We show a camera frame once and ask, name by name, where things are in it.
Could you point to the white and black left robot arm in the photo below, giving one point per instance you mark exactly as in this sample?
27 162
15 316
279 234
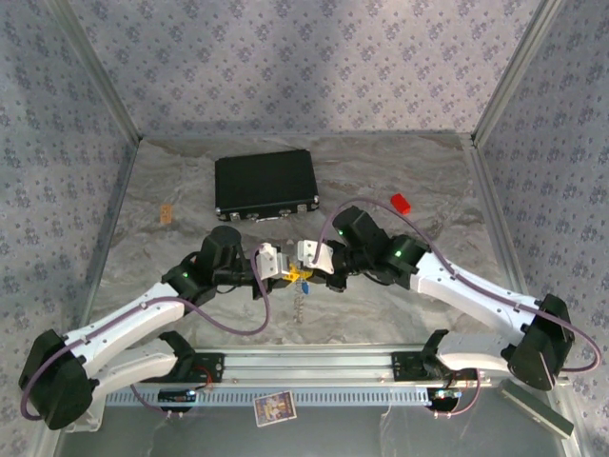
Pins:
119 323

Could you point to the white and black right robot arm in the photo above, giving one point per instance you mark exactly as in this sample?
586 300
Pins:
476 290

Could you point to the red block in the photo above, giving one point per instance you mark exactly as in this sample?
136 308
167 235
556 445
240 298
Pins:
400 204

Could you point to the black case with metal latches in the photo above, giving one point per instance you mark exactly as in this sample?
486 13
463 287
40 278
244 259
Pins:
264 183

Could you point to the picture card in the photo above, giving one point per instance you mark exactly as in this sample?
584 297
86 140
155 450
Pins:
276 408

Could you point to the left circuit board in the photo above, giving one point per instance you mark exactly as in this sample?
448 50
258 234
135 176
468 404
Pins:
176 395

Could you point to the circuit board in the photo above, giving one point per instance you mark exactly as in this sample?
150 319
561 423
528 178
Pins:
445 395
176 395

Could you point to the right circuit board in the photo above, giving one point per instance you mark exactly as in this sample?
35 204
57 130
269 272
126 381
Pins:
445 395

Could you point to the grey metal bar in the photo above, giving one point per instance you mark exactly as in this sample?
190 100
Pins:
533 411

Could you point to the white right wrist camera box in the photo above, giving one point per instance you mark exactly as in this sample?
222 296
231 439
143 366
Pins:
314 254

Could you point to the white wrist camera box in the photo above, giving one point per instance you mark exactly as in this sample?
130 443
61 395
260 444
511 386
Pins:
314 254
271 259

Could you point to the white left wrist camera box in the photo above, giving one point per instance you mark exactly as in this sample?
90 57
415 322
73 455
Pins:
271 259

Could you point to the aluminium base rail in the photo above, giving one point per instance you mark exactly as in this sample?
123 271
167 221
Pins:
309 366

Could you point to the aluminium left side rail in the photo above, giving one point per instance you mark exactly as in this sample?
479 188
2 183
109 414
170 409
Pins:
123 190

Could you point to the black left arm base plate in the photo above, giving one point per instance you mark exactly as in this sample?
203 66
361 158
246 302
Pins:
211 369

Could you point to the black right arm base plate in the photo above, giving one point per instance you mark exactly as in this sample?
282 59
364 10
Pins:
404 369

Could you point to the aluminium right side rail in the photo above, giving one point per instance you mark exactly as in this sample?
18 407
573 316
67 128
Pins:
485 190

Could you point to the white plastic bracket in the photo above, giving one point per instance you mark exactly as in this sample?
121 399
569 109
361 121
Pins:
97 414

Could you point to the aluminium left frame post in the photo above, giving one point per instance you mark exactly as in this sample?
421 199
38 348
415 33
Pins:
95 71

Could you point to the aluminium frame post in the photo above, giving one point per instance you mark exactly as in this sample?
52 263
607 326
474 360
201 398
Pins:
518 71
95 71

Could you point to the aluminium right frame post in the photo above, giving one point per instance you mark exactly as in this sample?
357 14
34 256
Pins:
518 71

